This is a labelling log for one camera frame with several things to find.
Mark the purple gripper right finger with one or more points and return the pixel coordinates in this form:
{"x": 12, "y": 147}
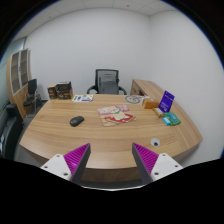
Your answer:
{"x": 153, "y": 166}

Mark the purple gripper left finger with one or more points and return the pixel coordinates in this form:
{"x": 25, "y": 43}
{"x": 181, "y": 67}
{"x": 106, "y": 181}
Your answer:
{"x": 71, "y": 165}

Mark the black computer mouse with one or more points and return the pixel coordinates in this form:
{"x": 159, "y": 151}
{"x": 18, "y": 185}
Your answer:
{"x": 76, "y": 121}

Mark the patterned mouse pad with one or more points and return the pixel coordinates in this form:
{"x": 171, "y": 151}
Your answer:
{"x": 114, "y": 115}

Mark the blue packet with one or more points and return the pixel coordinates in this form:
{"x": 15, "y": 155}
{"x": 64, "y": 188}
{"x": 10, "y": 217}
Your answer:
{"x": 166, "y": 121}

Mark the green packet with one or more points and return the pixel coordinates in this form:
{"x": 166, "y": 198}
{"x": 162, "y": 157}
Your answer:
{"x": 173, "y": 118}

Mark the small wooden block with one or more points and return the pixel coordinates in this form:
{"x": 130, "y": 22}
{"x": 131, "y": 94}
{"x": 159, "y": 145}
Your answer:
{"x": 158, "y": 112}

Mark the orange brown box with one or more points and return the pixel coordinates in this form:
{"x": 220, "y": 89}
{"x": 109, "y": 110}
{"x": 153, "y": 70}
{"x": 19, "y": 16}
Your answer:
{"x": 150, "y": 103}

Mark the round grey coaster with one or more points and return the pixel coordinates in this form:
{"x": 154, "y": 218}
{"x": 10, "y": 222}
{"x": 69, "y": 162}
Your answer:
{"x": 133, "y": 99}

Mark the wooden side desk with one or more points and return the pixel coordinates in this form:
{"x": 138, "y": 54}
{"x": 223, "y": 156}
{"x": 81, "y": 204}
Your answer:
{"x": 146, "y": 88}

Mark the white green leaflet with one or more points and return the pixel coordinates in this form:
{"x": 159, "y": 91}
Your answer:
{"x": 82, "y": 98}

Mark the purple standing sign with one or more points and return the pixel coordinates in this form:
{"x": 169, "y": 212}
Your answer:
{"x": 166, "y": 102}

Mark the dark cardboard box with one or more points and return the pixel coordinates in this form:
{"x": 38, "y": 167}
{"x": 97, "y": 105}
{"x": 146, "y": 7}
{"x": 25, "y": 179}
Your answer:
{"x": 64, "y": 90}

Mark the small brown cardboard box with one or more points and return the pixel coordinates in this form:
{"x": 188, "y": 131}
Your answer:
{"x": 52, "y": 91}

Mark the black leather armchair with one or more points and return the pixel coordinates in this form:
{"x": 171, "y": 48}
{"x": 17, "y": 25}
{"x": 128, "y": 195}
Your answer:
{"x": 11, "y": 125}

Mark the small black side chair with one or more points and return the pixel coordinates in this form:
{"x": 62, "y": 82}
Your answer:
{"x": 32, "y": 95}

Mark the black mesh office chair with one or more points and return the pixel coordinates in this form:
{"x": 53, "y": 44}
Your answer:
{"x": 107, "y": 82}

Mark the wooden bookshelf cabinet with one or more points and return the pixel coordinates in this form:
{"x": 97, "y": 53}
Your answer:
{"x": 18, "y": 73}

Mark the desk cable grommet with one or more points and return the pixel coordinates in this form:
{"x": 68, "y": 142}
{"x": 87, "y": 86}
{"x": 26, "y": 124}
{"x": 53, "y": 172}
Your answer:
{"x": 155, "y": 142}

